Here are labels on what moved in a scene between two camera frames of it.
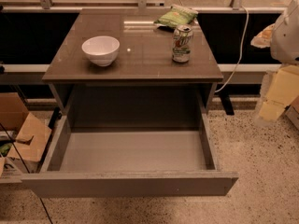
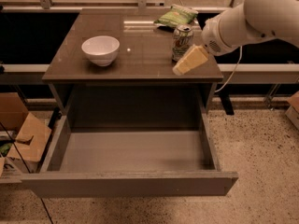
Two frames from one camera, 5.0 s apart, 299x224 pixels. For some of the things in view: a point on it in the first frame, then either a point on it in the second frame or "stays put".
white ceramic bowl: x=101 y=49 stays put
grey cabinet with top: x=148 y=90 stays put
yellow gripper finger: x=282 y=92 -> x=211 y=41
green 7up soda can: x=182 y=40 stays put
